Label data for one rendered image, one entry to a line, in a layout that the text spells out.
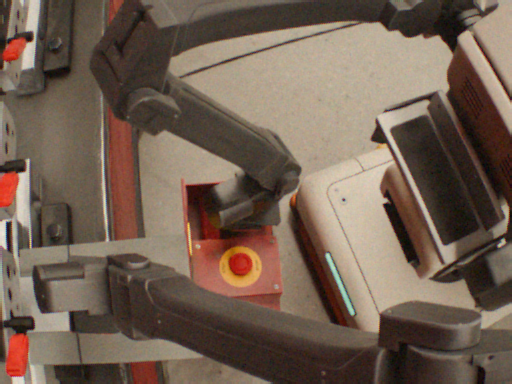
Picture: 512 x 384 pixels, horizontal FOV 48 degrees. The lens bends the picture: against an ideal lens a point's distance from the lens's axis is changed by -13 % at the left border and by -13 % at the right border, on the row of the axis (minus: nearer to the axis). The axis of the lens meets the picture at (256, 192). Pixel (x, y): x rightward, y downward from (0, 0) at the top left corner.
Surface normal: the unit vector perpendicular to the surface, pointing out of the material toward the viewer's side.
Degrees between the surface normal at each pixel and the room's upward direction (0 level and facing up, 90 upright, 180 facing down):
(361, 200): 0
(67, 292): 35
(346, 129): 0
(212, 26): 79
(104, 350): 0
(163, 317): 58
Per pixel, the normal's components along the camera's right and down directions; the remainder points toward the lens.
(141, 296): -0.77, 0.07
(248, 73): 0.06, -0.33
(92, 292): 0.56, 0.07
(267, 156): 0.46, 0.68
